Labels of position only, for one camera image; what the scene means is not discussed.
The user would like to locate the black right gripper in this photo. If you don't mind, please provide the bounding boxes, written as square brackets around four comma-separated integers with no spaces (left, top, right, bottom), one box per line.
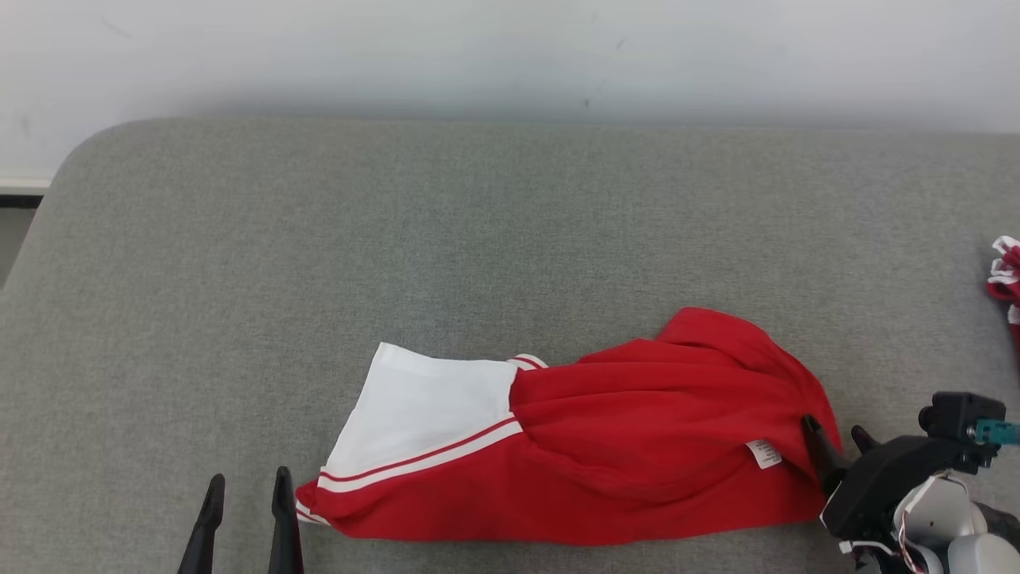
[801,415,997,548]

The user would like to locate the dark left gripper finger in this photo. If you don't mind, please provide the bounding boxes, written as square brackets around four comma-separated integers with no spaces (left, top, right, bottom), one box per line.
[177,474,226,574]
[267,466,304,574]

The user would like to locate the red shirt white sleeves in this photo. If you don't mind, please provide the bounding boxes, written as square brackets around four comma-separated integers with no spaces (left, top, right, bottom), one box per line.
[295,307,844,547]

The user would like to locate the red shorts white stripe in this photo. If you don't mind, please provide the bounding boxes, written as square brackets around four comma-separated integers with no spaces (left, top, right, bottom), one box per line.
[987,236,1020,336]

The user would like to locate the red white twisted wire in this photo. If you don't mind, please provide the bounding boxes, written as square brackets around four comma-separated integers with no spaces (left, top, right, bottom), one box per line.
[892,494,929,574]

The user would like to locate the white wall baseboard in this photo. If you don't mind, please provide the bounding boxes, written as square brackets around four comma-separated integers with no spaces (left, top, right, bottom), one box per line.
[0,177,53,210]

